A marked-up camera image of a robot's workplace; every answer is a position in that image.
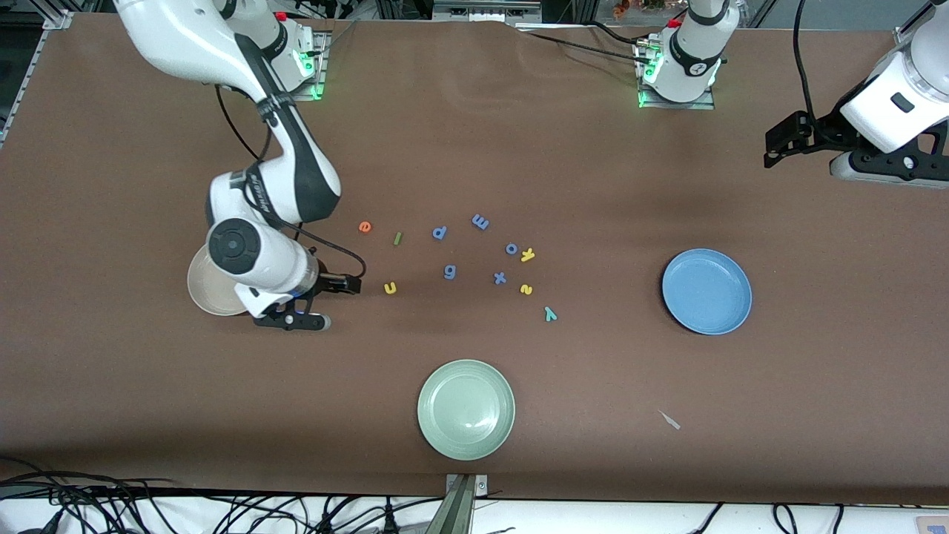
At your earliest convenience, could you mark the beige round plate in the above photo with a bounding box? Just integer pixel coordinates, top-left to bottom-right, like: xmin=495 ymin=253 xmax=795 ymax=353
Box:
xmin=187 ymin=245 xmax=257 ymax=317

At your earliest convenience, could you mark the blue round plate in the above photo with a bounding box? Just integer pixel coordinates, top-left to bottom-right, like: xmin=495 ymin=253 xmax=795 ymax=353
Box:
xmin=661 ymin=248 xmax=753 ymax=336

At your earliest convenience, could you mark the pale green round plate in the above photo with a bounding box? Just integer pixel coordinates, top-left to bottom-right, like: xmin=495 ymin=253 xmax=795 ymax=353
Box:
xmin=417 ymin=359 xmax=516 ymax=461

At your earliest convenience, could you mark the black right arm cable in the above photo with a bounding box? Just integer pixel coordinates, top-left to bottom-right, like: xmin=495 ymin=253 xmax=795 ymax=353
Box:
xmin=215 ymin=82 xmax=368 ymax=279

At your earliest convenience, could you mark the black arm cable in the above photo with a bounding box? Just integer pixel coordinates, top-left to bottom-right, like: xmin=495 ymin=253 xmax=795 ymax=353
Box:
xmin=792 ymin=0 xmax=816 ymax=121
xmin=215 ymin=82 xmax=368 ymax=279

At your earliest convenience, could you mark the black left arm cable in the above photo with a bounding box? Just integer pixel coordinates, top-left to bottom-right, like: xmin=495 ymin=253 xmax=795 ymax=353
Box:
xmin=792 ymin=0 xmax=816 ymax=121

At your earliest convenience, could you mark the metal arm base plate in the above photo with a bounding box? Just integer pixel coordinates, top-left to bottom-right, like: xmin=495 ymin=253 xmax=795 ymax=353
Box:
xmin=636 ymin=37 xmax=718 ymax=111
xmin=285 ymin=30 xmax=331 ymax=101

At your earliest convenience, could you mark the black base cable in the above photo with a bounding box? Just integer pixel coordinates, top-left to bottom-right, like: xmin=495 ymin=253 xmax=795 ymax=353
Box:
xmin=515 ymin=22 xmax=653 ymax=67

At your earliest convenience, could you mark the grey metal frame piece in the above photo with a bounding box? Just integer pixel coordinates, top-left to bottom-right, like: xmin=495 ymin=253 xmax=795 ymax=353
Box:
xmin=434 ymin=0 xmax=542 ymax=22

